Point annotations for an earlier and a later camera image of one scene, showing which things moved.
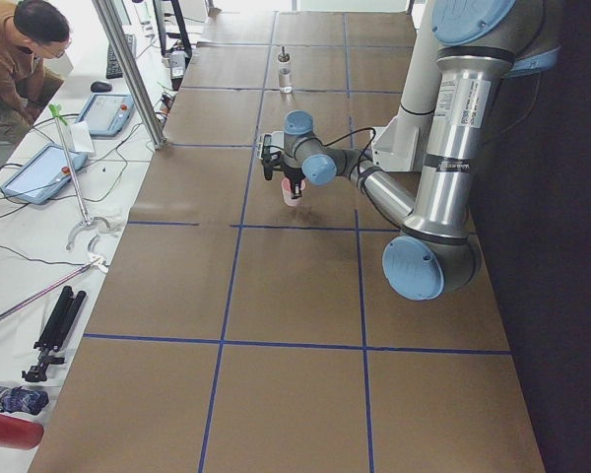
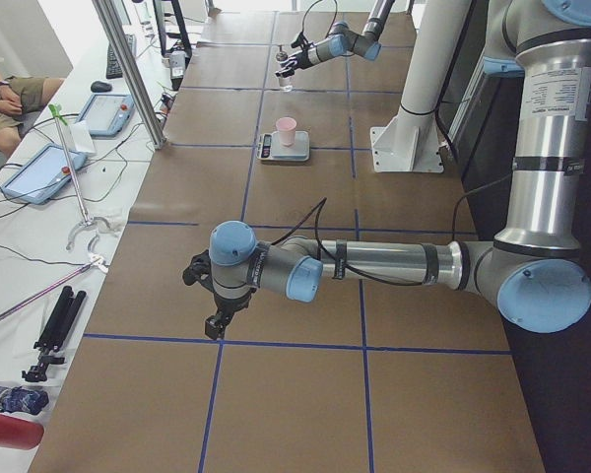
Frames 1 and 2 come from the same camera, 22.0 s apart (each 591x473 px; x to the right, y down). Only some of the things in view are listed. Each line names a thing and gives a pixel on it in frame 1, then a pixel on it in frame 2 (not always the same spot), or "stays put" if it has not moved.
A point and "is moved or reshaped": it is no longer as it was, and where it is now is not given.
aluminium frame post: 114,29 stays put
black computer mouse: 100,87 stays put
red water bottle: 10,431 stays put
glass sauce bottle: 284,70 stays put
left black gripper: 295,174 -> 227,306
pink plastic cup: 287,190 is moved or reshaped
